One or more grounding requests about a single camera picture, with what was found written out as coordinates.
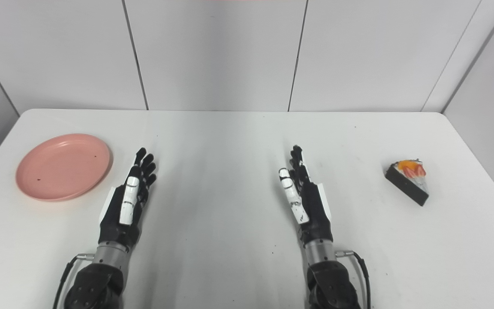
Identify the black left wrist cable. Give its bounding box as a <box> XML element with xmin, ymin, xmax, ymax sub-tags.
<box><xmin>52</xmin><ymin>253</ymin><xmax>95</xmax><ymax>309</ymax></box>

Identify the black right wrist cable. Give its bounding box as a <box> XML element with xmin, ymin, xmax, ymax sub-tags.
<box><xmin>335</xmin><ymin>250</ymin><xmax>372</xmax><ymax>309</ymax></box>

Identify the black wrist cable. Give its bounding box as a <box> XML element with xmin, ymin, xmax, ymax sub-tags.
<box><xmin>335</xmin><ymin>250</ymin><xmax>372</xmax><ymax>309</ymax></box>
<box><xmin>52</xmin><ymin>253</ymin><xmax>95</xmax><ymax>309</ymax></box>

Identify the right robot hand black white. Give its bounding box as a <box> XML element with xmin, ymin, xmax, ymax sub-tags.
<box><xmin>278</xmin><ymin>145</ymin><xmax>334</xmax><ymax>247</ymax></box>

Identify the cake slice with fruit topping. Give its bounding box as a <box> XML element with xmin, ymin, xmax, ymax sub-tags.
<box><xmin>385</xmin><ymin>159</ymin><xmax>429</xmax><ymax>207</ymax></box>

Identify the pink round plate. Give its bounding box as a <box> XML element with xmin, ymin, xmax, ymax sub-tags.
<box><xmin>15</xmin><ymin>133</ymin><xmax>113</xmax><ymax>202</ymax></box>

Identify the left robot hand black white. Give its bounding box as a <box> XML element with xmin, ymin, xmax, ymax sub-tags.
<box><xmin>98</xmin><ymin>148</ymin><xmax>157</xmax><ymax>252</ymax></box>

